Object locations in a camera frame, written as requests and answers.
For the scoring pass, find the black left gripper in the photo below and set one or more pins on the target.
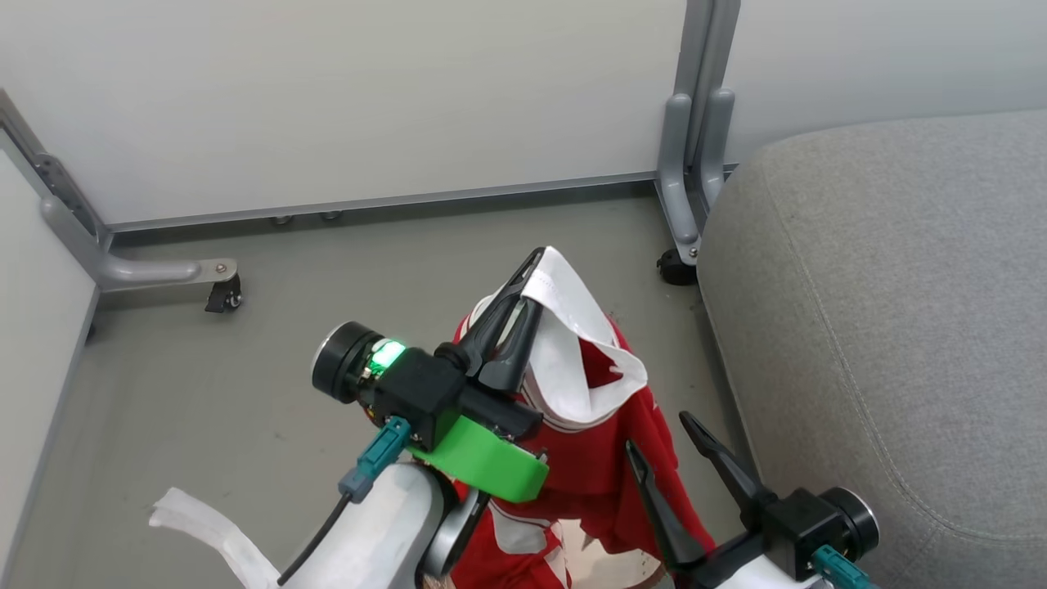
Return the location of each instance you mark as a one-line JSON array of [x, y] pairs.
[[413, 388]]

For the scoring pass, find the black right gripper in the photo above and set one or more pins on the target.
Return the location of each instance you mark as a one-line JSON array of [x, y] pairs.
[[806, 523]]

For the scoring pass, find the red and white garment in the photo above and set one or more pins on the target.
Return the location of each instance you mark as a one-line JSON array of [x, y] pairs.
[[597, 458]]

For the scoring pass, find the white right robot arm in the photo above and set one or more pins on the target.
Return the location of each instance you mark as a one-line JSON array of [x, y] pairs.
[[773, 574]]

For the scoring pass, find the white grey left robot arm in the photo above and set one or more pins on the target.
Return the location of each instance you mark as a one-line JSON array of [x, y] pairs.
[[384, 532]]

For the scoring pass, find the grey fabric sofa seat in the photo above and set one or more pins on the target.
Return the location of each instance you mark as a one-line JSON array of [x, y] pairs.
[[900, 343]]

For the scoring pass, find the black caster wheel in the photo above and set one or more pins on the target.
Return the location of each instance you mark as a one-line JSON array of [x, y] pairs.
[[225, 296], [676, 268]]

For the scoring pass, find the wide white partition panel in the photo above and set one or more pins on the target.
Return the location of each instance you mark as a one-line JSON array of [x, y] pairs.
[[343, 98]]

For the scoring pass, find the white fabric strip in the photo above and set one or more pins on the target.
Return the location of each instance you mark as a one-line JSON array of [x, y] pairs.
[[214, 532]]

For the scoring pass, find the grey metal partition foot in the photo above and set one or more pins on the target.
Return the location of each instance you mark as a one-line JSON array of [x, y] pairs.
[[123, 266]]

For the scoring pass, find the grey metal partition post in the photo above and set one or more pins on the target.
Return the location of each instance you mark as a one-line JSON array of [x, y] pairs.
[[695, 131]]

